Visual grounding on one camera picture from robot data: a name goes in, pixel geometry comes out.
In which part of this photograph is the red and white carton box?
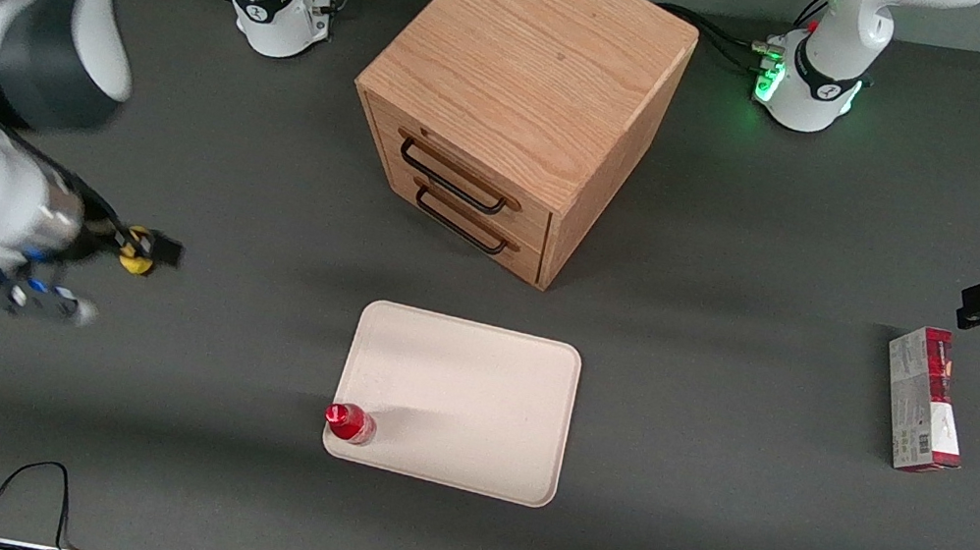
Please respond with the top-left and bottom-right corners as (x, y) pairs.
(867, 320), (980, 482)

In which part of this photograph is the wooden drawer front, short handle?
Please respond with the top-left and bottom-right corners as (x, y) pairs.
(365, 159), (556, 288)

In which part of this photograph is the cream rectangular tray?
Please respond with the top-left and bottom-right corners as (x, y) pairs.
(316, 294), (588, 513)

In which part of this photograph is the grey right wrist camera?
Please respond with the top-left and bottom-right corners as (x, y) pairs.
(0, 269), (103, 332)

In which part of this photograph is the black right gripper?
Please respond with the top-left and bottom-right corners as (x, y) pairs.
(64, 188), (192, 284)

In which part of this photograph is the short black drawer handle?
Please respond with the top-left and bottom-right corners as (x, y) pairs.
(408, 185), (516, 257)

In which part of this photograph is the yellow lemon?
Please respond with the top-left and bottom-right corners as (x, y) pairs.
(114, 223), (161, 278)

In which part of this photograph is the wooden drawer front, long handle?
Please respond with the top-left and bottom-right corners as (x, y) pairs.
(345, 91), (569, 248)

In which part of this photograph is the wooden drawer cabinet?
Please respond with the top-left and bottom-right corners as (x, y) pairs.
(326, 0), (706, 310)

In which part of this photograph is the red coke bottle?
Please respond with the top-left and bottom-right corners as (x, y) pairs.
(320, 398), (381, 450)

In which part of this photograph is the long black drawer handle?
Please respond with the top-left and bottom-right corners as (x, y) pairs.
(391, 135), (517, 218)

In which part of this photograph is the black left arm base cable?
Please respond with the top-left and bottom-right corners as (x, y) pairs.
(648, 0), (834, 88)

